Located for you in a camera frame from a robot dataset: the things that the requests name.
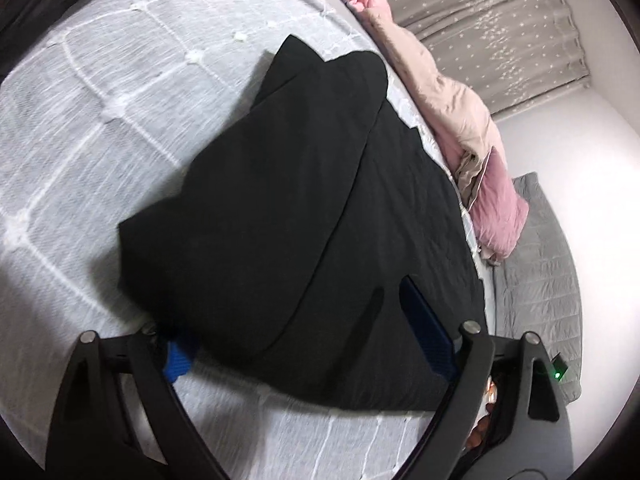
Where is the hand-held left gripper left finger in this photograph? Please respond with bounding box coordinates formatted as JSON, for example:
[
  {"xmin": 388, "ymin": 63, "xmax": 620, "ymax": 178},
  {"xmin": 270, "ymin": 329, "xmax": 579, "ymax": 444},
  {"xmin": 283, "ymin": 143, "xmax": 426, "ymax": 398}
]
[{"xmin": 46, "ymin": 326, "xmax": 237, "ymax": 480}]

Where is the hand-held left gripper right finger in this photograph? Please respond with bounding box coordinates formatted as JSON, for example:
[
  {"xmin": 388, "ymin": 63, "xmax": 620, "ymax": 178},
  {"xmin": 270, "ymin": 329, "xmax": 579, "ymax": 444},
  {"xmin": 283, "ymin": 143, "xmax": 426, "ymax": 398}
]
[{"xmin": 394, "ymin": 276, "xmax": 574, "ymax": 480}]

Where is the black jacket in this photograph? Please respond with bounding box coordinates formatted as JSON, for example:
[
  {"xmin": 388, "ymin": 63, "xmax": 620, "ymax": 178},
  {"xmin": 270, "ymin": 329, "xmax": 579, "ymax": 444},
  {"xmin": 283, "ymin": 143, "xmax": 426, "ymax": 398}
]
[{"xmin": 117, "ymin": 35, "xmax": 493, "ymax": 411}]

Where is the grey quilted mat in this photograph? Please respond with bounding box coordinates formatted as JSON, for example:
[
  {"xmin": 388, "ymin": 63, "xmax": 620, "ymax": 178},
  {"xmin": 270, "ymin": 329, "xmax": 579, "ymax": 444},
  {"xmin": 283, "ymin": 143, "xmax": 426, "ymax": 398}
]
[{"xmin": 487, "ymin": 171, "xmax": 587, "ymax": 403}]

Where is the pink pillow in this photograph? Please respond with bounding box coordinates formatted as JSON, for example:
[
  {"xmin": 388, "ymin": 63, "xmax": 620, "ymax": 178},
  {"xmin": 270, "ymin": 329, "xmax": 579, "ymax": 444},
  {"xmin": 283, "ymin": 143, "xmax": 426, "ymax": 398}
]
[{"xmin": 470, "ymin": 147, "xmax": 531, "ymax": 263}]

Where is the grey quilted bedspread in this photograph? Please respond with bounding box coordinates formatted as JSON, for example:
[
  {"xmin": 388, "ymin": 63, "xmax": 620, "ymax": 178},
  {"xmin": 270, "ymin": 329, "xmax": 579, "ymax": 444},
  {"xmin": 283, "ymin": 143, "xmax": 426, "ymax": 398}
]
[{"xmin": 0, "ymin": 0, "xmax": 496, "ymax": 480}]

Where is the cream and pink duvet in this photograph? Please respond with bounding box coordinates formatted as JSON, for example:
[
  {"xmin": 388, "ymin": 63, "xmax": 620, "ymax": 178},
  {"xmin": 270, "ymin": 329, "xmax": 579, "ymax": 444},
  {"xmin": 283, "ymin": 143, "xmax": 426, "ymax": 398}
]
[{"xmin": 302, "ymin": 0, "xmax": 508, "ymax": 211}]

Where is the grey star print curtain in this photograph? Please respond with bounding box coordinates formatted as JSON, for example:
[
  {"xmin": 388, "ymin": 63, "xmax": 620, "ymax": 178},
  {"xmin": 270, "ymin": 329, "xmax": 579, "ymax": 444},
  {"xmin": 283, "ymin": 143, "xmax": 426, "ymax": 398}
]
[{"xmin": 345, "ymin": 0, "xmax": 593, "ymax": 116}]

